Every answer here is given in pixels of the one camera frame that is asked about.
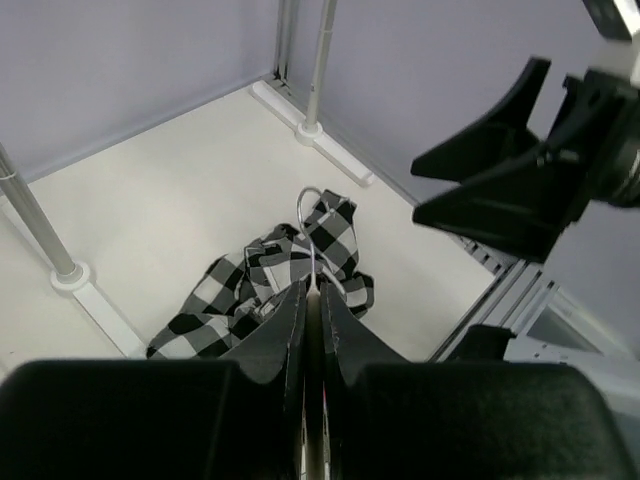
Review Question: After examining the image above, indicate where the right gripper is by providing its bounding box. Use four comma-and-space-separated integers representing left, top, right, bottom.
410, 57, 639, 262

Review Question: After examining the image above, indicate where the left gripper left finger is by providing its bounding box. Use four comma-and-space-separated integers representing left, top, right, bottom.
1, 282, 306, 479

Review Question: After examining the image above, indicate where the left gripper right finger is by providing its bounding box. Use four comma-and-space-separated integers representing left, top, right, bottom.
321, 284, 639, 479

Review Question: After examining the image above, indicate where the black white checked shirt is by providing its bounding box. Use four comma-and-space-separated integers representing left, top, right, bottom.
145, 190, 375, 359

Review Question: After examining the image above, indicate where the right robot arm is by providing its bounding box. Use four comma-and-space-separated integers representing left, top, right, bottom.
411, 57, 639, 263

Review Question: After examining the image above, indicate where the metal clothes rack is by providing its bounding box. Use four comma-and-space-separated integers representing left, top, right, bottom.
0, 0, 375, 361

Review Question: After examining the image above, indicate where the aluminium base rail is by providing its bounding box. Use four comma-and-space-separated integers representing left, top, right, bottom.
429, 260, 559, 361

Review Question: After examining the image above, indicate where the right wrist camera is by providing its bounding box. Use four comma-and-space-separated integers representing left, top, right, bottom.
582, 0, 639, 88

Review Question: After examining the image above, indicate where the aluminium corner frame post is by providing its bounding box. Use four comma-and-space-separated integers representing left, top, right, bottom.
273, 0, 300, 85

